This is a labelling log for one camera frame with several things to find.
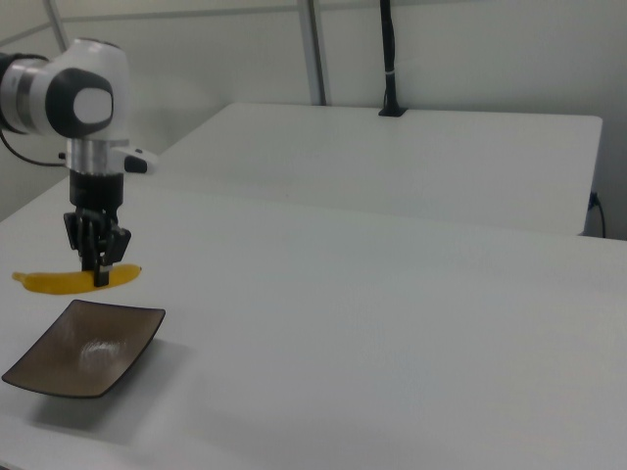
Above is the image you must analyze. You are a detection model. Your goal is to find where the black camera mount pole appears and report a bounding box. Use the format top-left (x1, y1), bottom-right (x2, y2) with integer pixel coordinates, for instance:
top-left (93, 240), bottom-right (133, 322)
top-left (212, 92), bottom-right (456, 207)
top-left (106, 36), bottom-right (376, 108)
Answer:
top-left (377, 0), bottom-right (410, 119)

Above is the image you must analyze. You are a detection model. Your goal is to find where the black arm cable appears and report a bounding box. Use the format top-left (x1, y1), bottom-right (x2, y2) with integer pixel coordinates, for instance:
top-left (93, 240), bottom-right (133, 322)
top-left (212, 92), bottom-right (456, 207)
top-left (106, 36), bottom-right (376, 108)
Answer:
top-left (0, 130), bottom-right (69, 167)

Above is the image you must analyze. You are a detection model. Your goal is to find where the square brown ceramic plate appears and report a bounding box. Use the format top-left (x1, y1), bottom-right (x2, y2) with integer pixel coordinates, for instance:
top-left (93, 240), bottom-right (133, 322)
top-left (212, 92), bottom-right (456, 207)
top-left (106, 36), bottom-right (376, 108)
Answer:
top-left (0, 299), bottom-right (167, 400)

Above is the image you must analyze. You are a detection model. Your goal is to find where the grey vertical partition post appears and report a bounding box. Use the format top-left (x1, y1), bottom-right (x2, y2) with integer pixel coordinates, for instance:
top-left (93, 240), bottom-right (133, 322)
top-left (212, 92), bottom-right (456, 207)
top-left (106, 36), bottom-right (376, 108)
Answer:
top-left (297, 0), bottom-right (328, 107)

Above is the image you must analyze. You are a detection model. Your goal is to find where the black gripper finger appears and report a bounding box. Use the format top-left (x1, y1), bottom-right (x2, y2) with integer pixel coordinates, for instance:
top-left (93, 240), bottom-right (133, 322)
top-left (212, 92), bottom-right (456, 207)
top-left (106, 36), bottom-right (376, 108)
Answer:
top-left (94, 219), bottom-right (132, 288)
top-left (62, 208), bottom-right (107, 273)

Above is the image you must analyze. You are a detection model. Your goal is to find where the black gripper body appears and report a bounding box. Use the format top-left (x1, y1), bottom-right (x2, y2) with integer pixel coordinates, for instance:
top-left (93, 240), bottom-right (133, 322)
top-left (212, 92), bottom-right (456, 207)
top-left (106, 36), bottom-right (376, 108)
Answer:
top-left (68, 168), bottom-right (124, 222)

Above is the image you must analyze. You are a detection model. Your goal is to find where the black table edge cable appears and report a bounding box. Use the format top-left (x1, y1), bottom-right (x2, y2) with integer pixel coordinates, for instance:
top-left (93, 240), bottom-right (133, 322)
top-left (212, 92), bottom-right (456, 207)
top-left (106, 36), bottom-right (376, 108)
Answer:
top-left (586, 191), bottom-right (607, 240)

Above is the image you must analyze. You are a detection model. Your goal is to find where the yellow banana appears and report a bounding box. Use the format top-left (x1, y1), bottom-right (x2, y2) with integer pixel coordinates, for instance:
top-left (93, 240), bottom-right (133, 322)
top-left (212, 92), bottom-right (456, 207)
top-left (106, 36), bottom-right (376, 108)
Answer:
top-left (11, 262), bottom-right (144, 298)

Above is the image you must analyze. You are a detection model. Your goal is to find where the grey horizontal partition rail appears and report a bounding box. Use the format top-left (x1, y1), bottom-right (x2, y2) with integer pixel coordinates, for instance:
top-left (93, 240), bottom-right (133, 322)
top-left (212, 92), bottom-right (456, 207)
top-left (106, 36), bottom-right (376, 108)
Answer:
top-left (62, 5), bottom-right (384, 24)

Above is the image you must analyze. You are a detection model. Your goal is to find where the grey slanted partition bar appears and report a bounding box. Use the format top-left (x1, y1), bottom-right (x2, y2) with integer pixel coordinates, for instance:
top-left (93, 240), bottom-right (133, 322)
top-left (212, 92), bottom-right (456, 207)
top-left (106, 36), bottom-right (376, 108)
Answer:
top-left (40, 0), bottom-right (69, 54)

